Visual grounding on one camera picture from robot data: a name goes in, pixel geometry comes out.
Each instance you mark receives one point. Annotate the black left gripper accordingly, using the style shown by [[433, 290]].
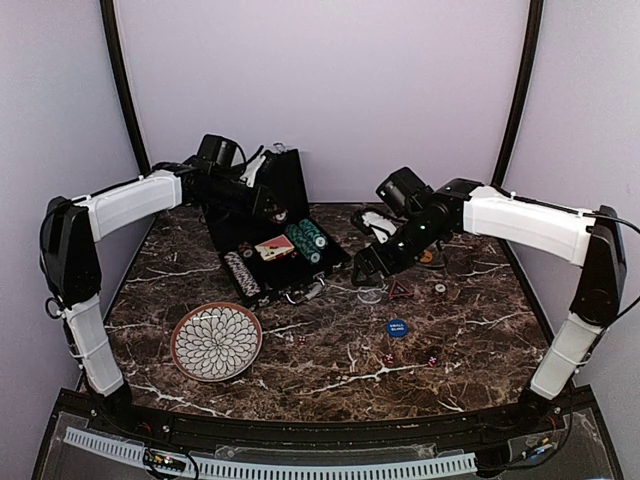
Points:
[[262, 196]]

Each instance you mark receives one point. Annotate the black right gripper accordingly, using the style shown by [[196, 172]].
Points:
[[364, 257]]

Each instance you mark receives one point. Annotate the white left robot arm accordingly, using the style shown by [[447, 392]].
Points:
[[69, 261]]

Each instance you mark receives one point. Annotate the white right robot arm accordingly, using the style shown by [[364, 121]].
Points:
[[588, 239]]

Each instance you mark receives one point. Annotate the clear dealer button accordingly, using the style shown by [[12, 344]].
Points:
[[370, 295]]

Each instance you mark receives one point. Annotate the black red all-in triangle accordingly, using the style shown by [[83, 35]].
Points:
[[399, 290]]

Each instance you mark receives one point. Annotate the red playing card deck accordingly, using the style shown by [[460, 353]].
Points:
[[275, 248]]

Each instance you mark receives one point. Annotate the orange black chip stack case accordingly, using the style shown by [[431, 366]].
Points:
[[246, 250]]

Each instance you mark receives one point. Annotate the black poker case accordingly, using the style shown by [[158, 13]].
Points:
[[261, 227]]

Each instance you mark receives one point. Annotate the orange big blind button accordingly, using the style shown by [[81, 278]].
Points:
[[426, 258]]

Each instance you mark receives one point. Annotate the green blue chip stack rear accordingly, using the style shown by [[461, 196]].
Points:
[[313, 233]]

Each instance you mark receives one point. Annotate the green blue chip stack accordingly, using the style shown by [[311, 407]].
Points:
[[313, 233], [303, 243]]

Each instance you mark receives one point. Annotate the green blue chip stack front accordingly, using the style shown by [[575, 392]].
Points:
[[303, 243]]

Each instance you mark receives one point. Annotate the blue small blind button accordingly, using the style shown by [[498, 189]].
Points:
[[397, 328]]

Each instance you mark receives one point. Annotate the floral patterned plate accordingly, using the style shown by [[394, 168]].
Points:
[[216, 342]]

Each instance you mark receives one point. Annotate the black front table rail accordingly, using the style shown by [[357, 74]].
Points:
[[483, 428]]

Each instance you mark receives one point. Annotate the white slotted cable duct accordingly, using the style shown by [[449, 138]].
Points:
[[276, 465]]

